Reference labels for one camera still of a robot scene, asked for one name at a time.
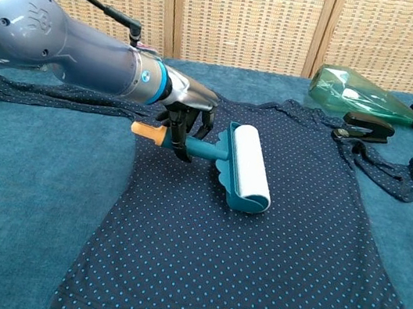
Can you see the woven bamboo folding screen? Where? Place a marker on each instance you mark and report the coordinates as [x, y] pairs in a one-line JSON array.
[[245, 18]]

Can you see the black stapler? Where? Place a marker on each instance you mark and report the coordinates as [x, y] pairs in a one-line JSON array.
[[373, 131]]

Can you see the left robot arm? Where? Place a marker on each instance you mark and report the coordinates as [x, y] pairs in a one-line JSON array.
[[51, 41]]

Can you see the teal table cover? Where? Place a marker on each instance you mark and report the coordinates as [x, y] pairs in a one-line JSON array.
[[32, 153]]

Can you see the green spray bottle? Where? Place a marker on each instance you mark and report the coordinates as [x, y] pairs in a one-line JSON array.
[[344, 92]]

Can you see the navy polka dot shirt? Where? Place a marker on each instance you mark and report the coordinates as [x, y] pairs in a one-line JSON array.
[[212, 262]]

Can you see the teal lint roller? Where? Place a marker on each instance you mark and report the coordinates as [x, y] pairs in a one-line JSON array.
[[252, 166]]

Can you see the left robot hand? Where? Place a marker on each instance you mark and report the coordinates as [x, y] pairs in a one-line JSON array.
[[193, 93]]

